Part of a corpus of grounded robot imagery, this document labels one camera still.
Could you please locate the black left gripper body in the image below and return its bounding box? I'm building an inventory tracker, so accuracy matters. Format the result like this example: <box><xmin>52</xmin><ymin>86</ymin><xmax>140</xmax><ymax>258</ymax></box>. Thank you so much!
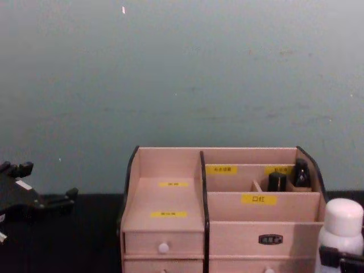
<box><xmin>0</xmin><ymin>173</ymin><xmax>44</xmax><ymax>226</ymax></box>

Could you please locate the black table cloth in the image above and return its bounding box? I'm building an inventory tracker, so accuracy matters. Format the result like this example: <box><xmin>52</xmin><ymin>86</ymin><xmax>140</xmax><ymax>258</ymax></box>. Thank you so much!
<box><xmin>0</xmin><ymin>189</ymin><xmax>364</xmax><ymax>273</ymax></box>

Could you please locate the wide wooden drawer white knob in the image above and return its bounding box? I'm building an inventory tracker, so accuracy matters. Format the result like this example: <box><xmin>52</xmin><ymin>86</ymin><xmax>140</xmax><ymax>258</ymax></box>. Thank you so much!
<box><xmin>209</xmin><ymin>257</ymin><xmax>317</xmax><ymax>273</ymax></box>

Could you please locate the wooden drawer with white knob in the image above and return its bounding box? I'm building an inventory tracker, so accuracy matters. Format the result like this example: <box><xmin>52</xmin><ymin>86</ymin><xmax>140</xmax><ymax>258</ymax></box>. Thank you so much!
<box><xmin>123</xmin><ymin>258</ymin><xmax>205</xmax><ymax>273</ymax></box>
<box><xmin>124</xmin><ymin>230</ymin><xmax>205</xmax><ymax>256</ymax></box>

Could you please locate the pale wooden desk organizer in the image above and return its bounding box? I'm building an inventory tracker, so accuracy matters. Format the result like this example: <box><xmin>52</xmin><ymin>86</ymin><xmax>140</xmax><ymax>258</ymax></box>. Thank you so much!
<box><xmin>115</xmin><ymin>145</ymin><xmax>330</xmax><ymax>273</ymax></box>

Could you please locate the tall black lipstick tube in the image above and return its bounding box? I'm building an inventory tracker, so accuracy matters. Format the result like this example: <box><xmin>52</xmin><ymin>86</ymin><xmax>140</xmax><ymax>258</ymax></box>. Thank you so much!
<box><xmin>293</xmin><ymin>158</ymin><xmax>311</xmax><ymax>188</ymax></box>

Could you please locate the white plastic bottle with cap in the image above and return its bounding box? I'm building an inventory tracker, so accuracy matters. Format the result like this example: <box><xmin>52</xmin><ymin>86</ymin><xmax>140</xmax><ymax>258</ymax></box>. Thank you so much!
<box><xmin>315</xmin><ymin>198</ymin><xmax>364</xmax><ymax>273</ymax></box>

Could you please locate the short black lipstick tube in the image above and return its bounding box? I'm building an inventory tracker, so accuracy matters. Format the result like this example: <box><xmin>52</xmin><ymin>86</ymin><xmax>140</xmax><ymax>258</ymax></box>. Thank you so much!
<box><xmin>267</xmin><ymin>171</ymin><xmax>288</xmax><ymax>193</ymax></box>

